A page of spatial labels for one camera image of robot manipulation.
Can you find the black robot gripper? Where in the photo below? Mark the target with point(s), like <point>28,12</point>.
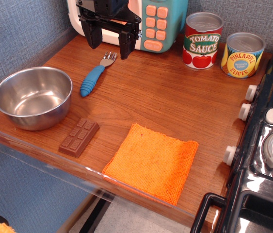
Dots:
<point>111,15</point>

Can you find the orange cloth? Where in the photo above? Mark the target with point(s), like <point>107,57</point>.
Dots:
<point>151,164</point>

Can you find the toy microwave oven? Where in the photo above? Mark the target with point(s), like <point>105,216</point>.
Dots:
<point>162,21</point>

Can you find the tomato sauce can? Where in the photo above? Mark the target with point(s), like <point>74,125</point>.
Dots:
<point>201,39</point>

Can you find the stainless steel bowl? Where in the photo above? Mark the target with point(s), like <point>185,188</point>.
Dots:
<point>36,98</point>

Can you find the toy chocolate bar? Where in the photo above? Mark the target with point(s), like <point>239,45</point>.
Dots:
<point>79,137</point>

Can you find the pineapple slices can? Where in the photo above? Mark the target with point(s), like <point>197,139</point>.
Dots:
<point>242,54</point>

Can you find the white stove knob top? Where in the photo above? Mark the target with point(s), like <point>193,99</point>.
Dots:
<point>250,93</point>

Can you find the white stove knob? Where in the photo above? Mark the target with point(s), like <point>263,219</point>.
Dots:
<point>244,111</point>
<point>229,154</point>
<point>250,93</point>

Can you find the white stove knob middle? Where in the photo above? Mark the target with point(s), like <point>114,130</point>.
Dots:
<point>244,111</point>

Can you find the white stove knob bottom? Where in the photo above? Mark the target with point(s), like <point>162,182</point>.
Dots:
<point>229,154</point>

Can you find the black toy stove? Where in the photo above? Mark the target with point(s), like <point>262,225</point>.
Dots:
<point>248,204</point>

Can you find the blue handled fork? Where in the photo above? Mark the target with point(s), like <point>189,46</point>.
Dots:
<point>91,79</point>

